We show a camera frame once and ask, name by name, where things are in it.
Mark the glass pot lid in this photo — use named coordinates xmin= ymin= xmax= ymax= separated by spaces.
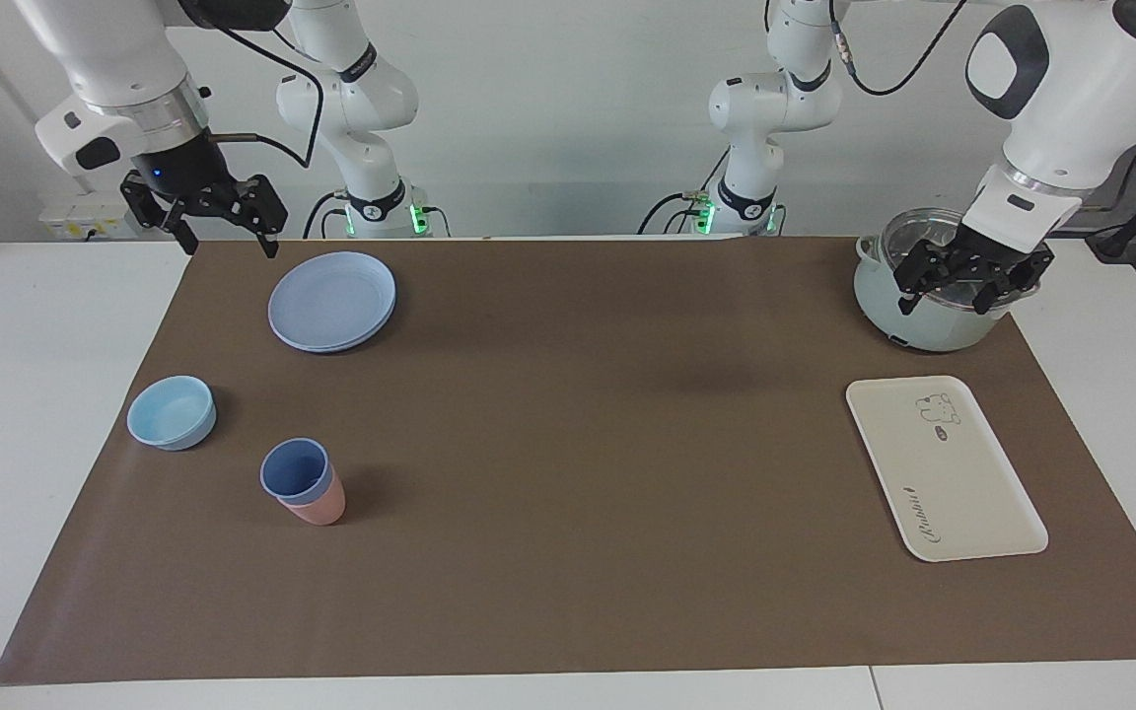
xmin=879 ymin=207 xmax=1018 ymax=317

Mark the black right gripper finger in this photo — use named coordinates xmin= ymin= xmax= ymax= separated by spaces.
xmin=218 ymin=175 xmax=289 ymax=260
xmin=122 ymin=176 xmax=200 ymax=256

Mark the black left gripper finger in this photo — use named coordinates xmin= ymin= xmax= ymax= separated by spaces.
xmin=895 ymin=241 xmax=959 ymax=318
xmin=971 ymin=250 xmax=1056 ymax=316

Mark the black cable with connector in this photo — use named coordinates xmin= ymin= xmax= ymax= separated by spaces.
xmin=828 ymin=0 xmax=969 ymax=98

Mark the pink plastic cup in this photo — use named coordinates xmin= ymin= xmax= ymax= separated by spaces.
xmin=277 ymin=463 xmax=346 ymax=526

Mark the blue ribbed plastic cup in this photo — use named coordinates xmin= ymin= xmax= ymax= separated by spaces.
xmin=260 ymin=438 xmax=334 ymax=506

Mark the light blue bowl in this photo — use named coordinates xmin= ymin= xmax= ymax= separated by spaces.
xmin=126 ymin=376 xmax=217 ymax=452

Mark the cream tray with bear print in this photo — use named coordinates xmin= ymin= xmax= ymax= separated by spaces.
xmin=845 ymin=375 xmax=1049 ymax=563

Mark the periwinkle blue plate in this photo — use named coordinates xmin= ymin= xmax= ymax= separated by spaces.
xmin=267 ymin=251 xmax=397 ymax=354

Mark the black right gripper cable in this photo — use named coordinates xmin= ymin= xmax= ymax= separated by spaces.
xmin=188 ymin=0 xmax=324 ymax=171

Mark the brown table mat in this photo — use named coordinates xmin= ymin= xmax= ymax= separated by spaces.
xmin=0 ymin=237 xmax=1136 ymax=684

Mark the pale green electric pot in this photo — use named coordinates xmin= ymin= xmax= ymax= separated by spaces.
xmin=854 ymin=207 xmax=1023 ymax=353

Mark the black base cable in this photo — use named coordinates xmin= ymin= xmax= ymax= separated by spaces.
xmin=302 ymin=190 xmax=348 ymax=240
xmin=637 ymin=148 xmax=729 ymax=236

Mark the white power strip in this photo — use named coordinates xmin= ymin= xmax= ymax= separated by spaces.
xmin=38 ymin=192 xmax=140 ymax=241

